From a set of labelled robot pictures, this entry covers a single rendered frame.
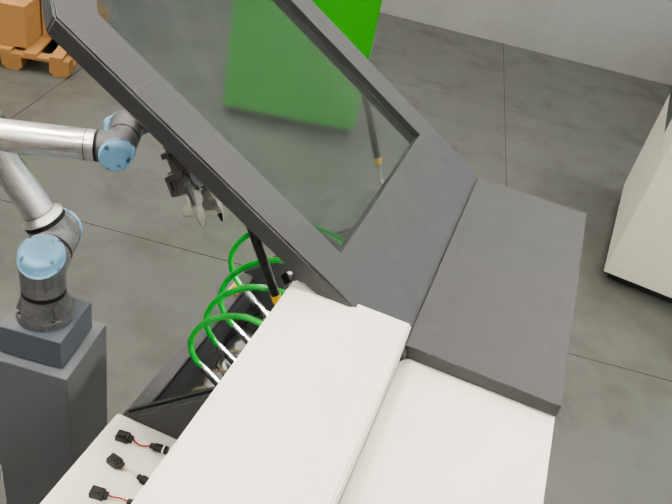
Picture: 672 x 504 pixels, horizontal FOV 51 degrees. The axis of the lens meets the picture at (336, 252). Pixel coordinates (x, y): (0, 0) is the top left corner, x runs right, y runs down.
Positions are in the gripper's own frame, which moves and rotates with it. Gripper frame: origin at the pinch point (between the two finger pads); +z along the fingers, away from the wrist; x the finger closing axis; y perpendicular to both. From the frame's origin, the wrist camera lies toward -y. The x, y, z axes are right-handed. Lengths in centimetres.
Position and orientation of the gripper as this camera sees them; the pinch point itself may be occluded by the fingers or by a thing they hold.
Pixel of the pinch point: (213, 218)
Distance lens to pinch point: 176.8
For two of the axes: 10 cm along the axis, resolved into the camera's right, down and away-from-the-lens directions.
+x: -4.6, 2.3, -8.6
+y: -8.2, 2.7, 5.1
